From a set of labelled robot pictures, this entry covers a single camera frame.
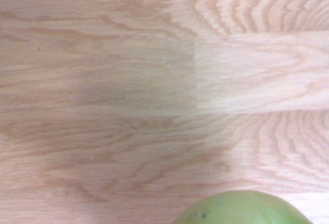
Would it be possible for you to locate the green apple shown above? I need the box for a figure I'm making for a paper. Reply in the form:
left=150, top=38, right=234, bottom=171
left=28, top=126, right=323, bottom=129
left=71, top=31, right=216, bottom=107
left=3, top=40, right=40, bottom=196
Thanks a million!
left=171, top=190, right=314, bottom=224

